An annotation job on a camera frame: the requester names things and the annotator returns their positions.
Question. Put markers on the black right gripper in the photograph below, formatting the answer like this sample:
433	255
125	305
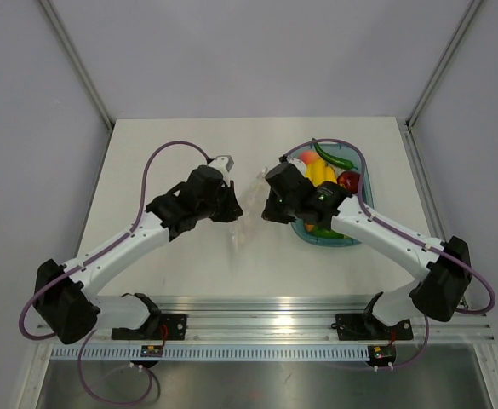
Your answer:
271	212

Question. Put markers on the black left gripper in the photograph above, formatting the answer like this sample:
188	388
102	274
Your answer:
233	210

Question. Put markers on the green bell pepper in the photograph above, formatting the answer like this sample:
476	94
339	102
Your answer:
326	234

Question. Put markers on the clear zip top bag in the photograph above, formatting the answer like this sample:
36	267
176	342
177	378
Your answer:
252	201

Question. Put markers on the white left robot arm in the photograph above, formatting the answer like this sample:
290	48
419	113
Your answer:
66	294

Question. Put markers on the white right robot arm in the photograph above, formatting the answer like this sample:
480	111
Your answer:
439	270

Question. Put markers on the yellow banana bunch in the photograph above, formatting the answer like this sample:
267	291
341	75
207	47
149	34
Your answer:
319	172

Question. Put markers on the orange peach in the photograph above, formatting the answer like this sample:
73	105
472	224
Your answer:
309	156

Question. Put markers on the red apple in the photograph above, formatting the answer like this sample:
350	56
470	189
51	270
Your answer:
349	180

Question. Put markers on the green chili pepper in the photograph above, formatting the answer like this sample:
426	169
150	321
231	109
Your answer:
332	159

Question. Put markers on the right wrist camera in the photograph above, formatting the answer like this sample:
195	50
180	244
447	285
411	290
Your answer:
298	164

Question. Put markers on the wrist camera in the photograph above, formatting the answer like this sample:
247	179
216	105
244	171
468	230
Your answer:
222	163
298	164

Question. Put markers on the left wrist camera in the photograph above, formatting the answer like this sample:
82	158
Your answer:
222	163

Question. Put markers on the aluminium mounting rail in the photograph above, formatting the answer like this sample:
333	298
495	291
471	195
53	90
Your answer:
299	320

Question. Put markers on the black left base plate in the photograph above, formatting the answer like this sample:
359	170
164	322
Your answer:
171	326

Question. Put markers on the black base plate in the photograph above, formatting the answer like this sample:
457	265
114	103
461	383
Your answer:
356	327
171	326

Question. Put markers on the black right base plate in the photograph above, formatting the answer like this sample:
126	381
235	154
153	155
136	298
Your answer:
356	327

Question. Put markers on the white slotted cable duct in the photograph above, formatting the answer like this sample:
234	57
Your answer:
237	353

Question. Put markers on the left aluminium frame post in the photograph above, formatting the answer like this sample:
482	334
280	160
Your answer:
58	28

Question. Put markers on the aluminium frame post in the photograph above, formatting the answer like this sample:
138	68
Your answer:
455	41
58	28

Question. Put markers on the right aluminium frame post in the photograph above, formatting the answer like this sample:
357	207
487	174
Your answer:
455	41

